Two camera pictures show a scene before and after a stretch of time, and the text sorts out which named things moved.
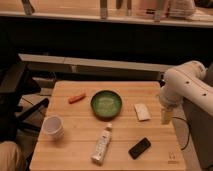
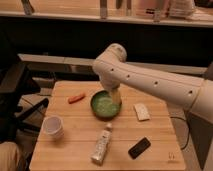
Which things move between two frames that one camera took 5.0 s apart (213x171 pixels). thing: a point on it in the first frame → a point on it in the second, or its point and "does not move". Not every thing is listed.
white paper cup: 53,127 does not move
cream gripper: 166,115 → 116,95
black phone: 139,148 does not move
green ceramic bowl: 106,104 does not move
